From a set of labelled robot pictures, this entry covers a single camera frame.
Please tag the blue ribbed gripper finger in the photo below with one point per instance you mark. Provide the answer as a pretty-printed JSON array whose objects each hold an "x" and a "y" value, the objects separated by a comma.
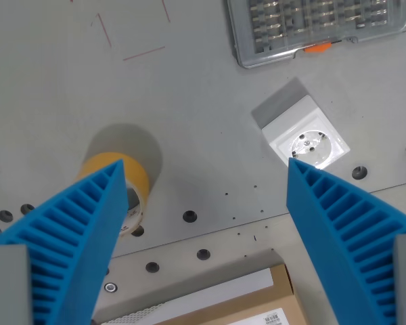
[
  {"x": 84, "y": 220},
  {"x": 328, "y": 216}
]

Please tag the yellow tape roll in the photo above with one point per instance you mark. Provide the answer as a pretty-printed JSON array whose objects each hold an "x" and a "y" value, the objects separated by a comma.
[{"x": 135, "y": 183}]

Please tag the silver hex bolt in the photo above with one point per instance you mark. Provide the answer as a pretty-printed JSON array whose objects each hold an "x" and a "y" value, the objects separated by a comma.
[{"x": 111, "y": 287}]

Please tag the brown cardboard box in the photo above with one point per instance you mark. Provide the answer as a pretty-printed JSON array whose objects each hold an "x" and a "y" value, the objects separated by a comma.
[{"x": 243, "y": 301}]

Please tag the transparent grey organizer box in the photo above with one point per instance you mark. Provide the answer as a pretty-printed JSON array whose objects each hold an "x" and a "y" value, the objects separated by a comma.
[{"x": 311, "y": 27}]

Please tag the white wall socket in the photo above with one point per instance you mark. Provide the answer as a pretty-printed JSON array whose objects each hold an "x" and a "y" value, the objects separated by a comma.
[{"x": 306, "y": 130}]

